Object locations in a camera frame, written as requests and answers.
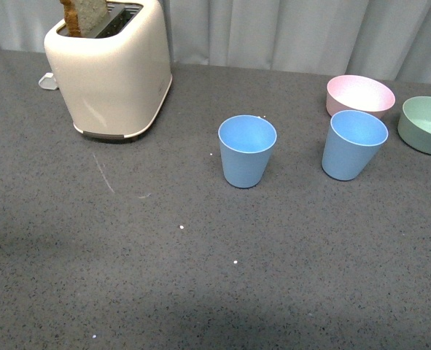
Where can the blue cup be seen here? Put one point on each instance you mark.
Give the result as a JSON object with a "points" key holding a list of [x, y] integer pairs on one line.
{"points": [[353, 138], [246, 144]]}

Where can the cream white toaster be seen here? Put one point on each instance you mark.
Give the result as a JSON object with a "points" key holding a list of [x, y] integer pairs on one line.
{"points": [[115, 79]]}

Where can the pink bowl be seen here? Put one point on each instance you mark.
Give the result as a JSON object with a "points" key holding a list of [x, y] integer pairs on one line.
{"points": [[354, 92]]}

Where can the white power plug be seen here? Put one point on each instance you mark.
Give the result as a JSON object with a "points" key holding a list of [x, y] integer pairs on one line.
{"points": [[48, 82]]}

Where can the toast slice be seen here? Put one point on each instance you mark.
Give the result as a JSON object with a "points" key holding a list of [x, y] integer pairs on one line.
{"points": [[83, 16]]}

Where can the green bowl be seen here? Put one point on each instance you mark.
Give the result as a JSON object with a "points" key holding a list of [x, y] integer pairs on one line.
{"points": [[414, 126]]}

